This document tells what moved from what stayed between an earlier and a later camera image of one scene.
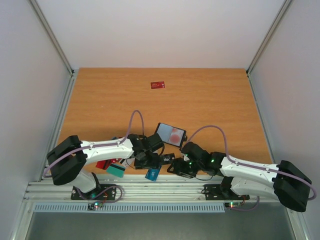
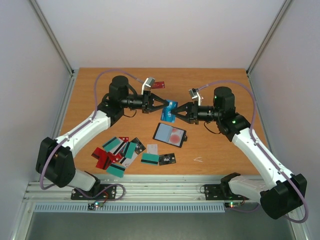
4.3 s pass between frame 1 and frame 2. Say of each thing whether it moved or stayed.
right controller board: stayed
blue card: moved
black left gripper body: moved
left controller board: stayed
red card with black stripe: stayed
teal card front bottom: stayed
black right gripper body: moved
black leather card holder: stayed
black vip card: stayed
